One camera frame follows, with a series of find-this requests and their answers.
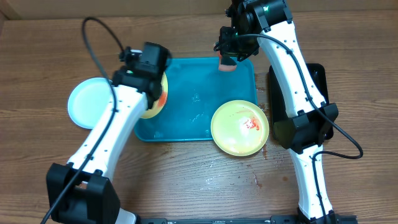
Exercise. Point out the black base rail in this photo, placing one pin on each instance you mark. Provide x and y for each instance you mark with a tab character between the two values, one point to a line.
275	219

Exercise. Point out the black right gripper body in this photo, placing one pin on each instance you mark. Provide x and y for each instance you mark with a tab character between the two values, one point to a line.
236	46

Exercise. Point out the yellow plate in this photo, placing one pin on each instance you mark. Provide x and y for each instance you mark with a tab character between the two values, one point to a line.
160	103
239	128

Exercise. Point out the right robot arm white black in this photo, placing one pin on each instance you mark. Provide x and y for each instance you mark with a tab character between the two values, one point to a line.
276	36

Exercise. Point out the teal plastic tray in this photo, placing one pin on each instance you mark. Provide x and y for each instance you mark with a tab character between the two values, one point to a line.
197	88

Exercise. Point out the pink green sponge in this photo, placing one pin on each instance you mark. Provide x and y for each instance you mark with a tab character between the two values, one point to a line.
226	63

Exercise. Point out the black tray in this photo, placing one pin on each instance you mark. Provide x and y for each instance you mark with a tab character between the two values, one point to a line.
317	81

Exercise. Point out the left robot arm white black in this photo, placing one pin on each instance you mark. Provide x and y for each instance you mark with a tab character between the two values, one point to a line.
81	191

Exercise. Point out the light blue plate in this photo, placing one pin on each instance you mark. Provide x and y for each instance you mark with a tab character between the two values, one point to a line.
88	101

